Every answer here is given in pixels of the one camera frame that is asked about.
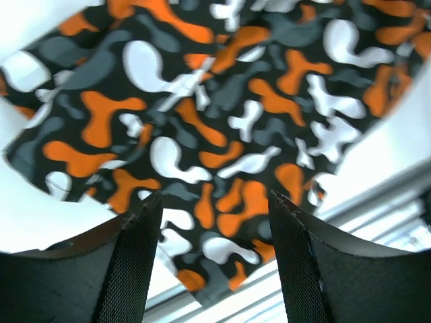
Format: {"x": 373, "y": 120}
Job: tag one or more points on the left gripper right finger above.
{"x": 329, "y": 275}

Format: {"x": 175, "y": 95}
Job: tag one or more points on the aluminium mounting rail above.
{"x": 395, "y": 214}

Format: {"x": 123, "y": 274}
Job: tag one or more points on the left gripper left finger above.
{"x": 101, "y": 275}

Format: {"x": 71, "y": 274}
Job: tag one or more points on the orange black camo shorts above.
{"x": 212, "y": 103}

